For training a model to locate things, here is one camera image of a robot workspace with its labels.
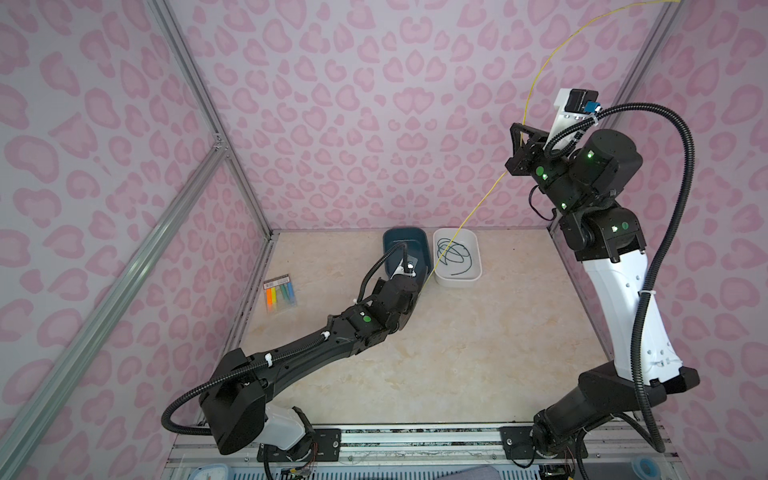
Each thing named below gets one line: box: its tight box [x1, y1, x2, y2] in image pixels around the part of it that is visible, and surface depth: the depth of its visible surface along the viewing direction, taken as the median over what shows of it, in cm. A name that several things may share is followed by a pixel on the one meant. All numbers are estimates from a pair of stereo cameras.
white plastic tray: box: [432, 227, 482, 287], surface depth 112 cm
